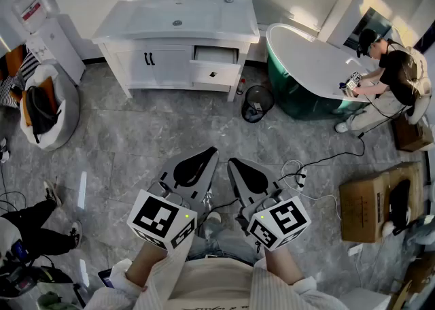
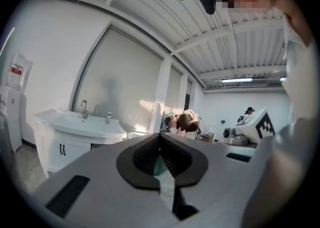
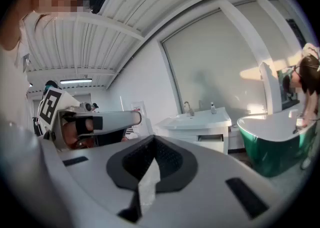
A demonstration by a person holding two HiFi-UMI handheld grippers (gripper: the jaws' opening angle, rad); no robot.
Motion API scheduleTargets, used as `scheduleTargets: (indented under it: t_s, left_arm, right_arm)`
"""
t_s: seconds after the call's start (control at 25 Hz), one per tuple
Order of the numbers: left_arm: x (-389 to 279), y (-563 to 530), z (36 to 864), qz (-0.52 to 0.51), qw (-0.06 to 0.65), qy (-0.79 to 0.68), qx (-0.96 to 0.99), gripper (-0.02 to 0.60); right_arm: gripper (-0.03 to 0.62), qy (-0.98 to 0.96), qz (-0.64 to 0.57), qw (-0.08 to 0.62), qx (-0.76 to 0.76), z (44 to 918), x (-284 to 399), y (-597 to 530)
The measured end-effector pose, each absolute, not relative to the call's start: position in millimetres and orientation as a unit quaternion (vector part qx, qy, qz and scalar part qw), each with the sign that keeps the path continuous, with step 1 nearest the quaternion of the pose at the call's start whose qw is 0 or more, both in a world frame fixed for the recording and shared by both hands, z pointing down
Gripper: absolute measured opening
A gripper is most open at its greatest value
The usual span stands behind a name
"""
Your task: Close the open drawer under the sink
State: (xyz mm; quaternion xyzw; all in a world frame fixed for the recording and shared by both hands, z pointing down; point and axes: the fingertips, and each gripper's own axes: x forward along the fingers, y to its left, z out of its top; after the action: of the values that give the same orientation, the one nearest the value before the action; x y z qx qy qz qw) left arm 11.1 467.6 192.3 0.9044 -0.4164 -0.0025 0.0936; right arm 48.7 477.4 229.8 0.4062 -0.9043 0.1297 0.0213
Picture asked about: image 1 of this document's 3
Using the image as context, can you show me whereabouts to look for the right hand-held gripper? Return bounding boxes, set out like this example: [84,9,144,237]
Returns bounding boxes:
[226,158,312,252]

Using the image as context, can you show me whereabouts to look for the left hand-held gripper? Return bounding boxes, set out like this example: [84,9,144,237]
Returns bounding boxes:
[127,147,220,252]

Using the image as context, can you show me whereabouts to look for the white drawer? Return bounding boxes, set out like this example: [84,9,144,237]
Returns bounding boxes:
[189,46,241,87]

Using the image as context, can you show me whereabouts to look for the person's left forearm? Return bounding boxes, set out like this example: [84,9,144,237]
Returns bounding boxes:
[125,239,190,291]

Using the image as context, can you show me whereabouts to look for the person's right forearm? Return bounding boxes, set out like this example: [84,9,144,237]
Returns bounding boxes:
[263,245,305,286]

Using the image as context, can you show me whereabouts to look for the white power strip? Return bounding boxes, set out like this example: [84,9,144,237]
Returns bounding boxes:
[296,168,309,190]

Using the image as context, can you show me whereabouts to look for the person's light blue jeans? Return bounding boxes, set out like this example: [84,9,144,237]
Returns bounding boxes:
[186,226,261,267]

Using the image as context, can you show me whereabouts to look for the black mesh wastebasket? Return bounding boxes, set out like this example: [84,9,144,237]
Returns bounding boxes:
[241,84,275,124]

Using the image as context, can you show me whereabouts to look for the person's cream knit sweater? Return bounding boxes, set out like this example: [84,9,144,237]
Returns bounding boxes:
[84,256,351,310]

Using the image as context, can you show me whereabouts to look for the large cardboard box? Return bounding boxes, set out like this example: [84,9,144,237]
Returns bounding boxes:
[338,162,424,243]

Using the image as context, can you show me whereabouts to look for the white vanity cabinet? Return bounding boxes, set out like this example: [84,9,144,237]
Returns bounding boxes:
[98,38,251,103]

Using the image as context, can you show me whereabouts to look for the white and green bathtub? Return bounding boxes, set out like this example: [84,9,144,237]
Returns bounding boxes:
[266,22,373,121]

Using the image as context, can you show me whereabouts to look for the smartphone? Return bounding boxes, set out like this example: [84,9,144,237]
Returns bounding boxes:
[97,267,115,289]

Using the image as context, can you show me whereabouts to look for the small brown cardboard box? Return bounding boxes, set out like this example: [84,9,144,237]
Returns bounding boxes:
[390,114,434,152]

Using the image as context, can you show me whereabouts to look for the black backpack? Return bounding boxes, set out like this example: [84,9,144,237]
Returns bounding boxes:
[24,85,62,145]

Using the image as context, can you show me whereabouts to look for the orange cushion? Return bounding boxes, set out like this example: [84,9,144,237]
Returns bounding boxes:
[22,76,58,128]

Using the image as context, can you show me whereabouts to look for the white water dispenser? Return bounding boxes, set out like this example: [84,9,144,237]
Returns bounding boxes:
[25,13,87,86]

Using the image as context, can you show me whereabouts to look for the dark glass panel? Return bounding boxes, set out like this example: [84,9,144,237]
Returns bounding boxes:
[343,6,395,54]

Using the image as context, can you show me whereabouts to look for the black and white striped cloth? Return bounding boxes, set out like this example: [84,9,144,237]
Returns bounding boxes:
[0,50,40,109]

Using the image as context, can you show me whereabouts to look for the clear water jug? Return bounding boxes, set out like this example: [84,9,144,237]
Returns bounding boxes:
[12,0,55,34]

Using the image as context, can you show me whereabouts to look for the thin white cable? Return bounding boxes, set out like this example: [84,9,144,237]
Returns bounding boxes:
[281,159,341,221]

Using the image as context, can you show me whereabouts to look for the long black cable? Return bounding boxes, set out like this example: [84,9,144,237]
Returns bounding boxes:
[278,97,408,182]

